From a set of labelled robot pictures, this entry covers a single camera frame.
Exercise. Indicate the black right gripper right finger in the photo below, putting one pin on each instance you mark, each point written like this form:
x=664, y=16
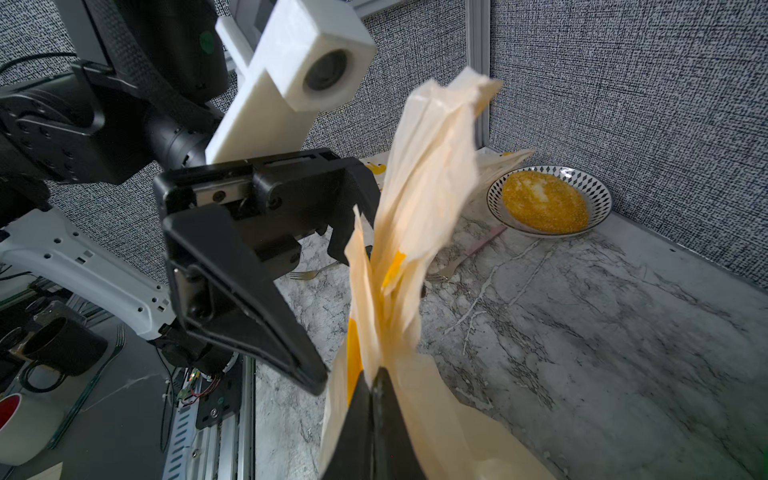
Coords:
x=392, y=450

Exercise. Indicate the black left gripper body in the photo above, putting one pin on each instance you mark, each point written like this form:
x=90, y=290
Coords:
x=274, y=202

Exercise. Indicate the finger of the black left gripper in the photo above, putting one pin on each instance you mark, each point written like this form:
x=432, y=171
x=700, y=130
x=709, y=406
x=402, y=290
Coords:
x=223, y=294
x=354, y=228

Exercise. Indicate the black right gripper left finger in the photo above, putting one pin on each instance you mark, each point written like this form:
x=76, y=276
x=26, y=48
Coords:
x=352, y=457

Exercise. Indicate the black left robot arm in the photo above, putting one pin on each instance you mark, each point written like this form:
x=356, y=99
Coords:
x=224, y=105

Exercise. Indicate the patterned bowl with yellow food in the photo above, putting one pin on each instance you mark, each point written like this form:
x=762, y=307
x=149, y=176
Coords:
x=549, y=201

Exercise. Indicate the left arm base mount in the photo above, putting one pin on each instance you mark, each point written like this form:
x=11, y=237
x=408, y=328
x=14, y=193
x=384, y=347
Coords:
x=213, y=398

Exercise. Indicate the aluminium front rail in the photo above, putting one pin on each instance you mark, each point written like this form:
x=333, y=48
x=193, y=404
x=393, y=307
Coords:
x=223, y=451

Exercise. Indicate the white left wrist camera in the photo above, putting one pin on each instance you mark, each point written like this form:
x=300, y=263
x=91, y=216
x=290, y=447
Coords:
x=311, y=57

